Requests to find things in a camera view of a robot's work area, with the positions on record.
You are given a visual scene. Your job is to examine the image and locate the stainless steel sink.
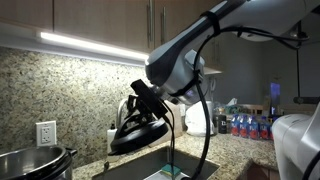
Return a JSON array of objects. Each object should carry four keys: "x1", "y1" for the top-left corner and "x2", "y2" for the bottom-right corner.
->
[{"x1": 92, "y1": 146, "x2": 221, "y2": 180}]

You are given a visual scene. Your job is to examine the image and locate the under-cabinet light strip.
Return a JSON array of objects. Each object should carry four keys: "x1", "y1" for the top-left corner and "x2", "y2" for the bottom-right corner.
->
[{"x1": 39, "y1": 31, "x2": 150, "y2": 62}]

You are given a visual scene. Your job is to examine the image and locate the black canister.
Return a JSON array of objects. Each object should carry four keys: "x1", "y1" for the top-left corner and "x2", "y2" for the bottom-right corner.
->
[{"x1": 213, "y1": 114, "x2": 228, "y2": 135}]

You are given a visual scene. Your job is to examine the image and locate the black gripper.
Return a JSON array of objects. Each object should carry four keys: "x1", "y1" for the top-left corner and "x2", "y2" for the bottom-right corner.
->
[{"x1": 123, "y1": 94, "x2": 158, "y2": 135}]

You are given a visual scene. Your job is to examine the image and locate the teal yellow sponge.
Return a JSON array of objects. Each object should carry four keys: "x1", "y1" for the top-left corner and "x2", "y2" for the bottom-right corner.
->
[{"x1": 161, "y1": 164, "x2": 182, "y2": 178}]

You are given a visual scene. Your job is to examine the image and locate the white soap dispenser bottle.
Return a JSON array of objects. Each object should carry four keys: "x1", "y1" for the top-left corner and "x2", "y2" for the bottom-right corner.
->
[{"x1": 107, "y1": 122, "x2": 118, "y2": 155}]

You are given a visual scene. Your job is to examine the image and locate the white wall power outlet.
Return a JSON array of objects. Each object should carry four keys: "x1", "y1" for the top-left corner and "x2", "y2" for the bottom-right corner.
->
[{"x1": 35, "y1": 120, "x2": 58, "y2": 148}]

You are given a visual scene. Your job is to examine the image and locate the wooden cutting board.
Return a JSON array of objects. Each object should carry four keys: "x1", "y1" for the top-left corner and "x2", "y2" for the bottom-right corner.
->
[{"x1": 148, "y1": 99, "x2": 184, "y2": 148}]

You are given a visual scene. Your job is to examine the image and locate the steel gooseneck faucet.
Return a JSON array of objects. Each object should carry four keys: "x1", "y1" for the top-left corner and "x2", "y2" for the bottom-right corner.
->
[{"x1": 116, "y1": 98, "x2": 130, "y2": 128}]

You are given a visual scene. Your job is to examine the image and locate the teal tissue box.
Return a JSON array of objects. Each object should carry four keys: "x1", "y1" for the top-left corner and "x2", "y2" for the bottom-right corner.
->
[{"x1": 225, "y1": 97, "x2": 243, "y2": 115}]

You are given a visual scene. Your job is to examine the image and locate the glowing blue screen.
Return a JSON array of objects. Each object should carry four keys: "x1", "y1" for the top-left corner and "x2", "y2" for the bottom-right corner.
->
[{"x1": 269, "y1": 82, "x2": 282, "y2": 116}]

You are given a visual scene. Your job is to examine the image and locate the metal cabinet handle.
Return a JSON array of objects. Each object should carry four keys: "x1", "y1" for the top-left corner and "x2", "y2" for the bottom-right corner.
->
[
  {"x1": 161, "y1": 5, "x2": 167, "y2": 45},
  {"x1": 147, "y1": 0, "x2": 155, "y2": 43}
]

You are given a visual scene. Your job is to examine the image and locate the white tray in sink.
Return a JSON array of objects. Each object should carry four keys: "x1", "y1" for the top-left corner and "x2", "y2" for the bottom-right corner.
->
[{"x1": 144, "y1": 169, "x2": 194, "y2": 180}]

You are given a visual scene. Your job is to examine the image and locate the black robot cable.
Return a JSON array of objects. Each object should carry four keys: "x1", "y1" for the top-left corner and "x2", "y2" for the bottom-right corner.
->
[{"x1": 165, "y1": 25, "x2": 311, "y2": 180}]

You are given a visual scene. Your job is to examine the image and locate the steel pressure cooker base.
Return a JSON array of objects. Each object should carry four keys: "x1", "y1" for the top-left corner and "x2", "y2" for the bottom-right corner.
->
[{"x1": 0, "y1": 145, "x2": 79, "y2": 180}]

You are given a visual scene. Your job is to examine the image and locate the white plastic bag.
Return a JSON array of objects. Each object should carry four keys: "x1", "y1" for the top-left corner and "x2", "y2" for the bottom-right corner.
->
[{"x1": 185, "y1": 100, "x2": 215, "y2": 137}]

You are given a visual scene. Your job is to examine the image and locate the wooden upper cabinets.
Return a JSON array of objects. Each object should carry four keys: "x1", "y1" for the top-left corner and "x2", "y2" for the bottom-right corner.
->
[{"x1": 0, "y1": 0, "x2": 224, "y2": 75}]

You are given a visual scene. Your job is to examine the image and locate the black pressure cooker lid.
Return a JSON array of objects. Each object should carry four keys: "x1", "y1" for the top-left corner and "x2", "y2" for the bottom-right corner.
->
[{"x1": 109, "y1": 117, "x2": 171, "y2": 156}]

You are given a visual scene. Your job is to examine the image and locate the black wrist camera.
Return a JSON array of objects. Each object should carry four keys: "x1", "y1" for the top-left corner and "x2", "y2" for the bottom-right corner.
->
[{"x1": 130, "y1": 78, "x2": 170, "y2": 118}]

